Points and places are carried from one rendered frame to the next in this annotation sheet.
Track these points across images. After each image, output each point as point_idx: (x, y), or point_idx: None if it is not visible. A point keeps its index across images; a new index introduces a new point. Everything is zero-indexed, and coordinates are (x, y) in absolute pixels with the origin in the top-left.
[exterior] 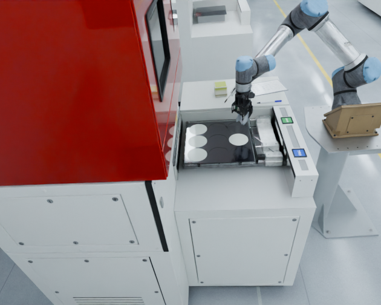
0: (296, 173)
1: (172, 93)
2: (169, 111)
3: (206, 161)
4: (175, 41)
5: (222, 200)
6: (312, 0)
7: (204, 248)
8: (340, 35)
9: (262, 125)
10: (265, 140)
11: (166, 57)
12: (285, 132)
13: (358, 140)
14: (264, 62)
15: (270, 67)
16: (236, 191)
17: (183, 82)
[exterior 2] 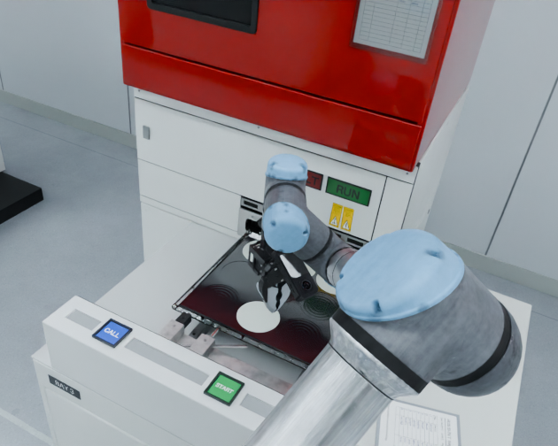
0: (78, 296)
1: (233, 73)
2: (189, 61)
3: (235, 253)
4: (342, 59)
5: (163, 265)
6: (394, 242)
7: None
8: (271, 424)
9: (284, 392)
10: (229, 365)
11: (244, 19)
12: (189, 357)
13: None
14: (271, 200)
15: (262, 221)
16: (164, 287)
17: (529, 304)
